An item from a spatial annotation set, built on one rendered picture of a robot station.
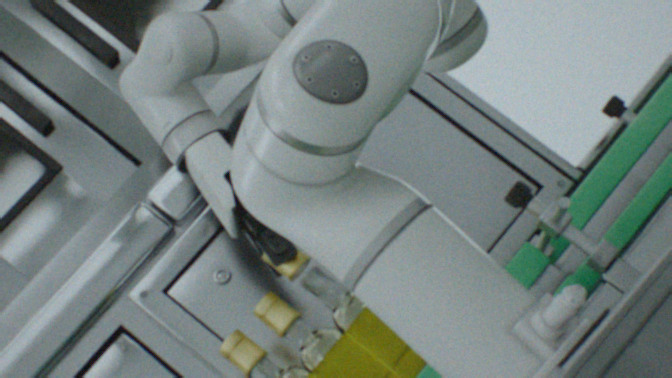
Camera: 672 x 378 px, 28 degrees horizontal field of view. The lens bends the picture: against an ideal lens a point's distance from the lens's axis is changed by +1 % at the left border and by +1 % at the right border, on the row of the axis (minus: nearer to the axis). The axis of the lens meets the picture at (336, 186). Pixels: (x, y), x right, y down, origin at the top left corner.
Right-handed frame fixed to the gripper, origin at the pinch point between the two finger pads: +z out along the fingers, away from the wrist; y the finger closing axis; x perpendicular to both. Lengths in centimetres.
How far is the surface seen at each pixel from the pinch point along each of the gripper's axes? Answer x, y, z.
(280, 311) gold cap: -3.9, 1.5, 6.3
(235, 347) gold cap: -10.3, 1.8, 6.8
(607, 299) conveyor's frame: 21.6, 15.7, 27.6
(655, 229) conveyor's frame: 34.2, 6.4, 23.6
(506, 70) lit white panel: 40.2, -11.5, -6.3
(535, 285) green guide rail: 17.3, 13.6, 22.0
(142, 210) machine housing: -8.7, -12.7, -17.8
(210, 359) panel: -12.3, -12.1, 3.1
